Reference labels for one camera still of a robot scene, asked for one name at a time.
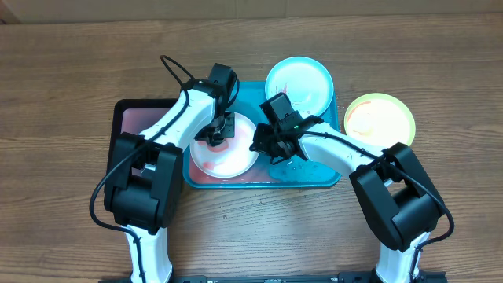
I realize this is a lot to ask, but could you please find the yellow plate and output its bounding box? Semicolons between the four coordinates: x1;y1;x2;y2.
343;93;416;148

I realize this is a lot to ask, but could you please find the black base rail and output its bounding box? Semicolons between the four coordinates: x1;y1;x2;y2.
98;270;448;283

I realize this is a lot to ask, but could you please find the teal serving tray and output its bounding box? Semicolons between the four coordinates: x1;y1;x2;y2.
183;82;341;189

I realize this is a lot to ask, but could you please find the white plate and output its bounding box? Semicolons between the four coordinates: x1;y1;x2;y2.
189;113;259;178

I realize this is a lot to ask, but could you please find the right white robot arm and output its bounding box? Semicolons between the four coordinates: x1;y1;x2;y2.
250;119;453;282

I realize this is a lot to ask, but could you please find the dark rectangular sponge tray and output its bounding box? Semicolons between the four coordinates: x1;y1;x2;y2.
105;98;183;198

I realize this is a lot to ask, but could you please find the pink sponge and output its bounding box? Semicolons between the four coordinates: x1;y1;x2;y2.
207;141;229;153

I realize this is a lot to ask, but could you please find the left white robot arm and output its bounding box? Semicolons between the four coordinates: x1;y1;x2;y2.
94;75;239;282

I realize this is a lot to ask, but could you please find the light blue plate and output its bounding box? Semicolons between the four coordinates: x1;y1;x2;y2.
265;57;335;118

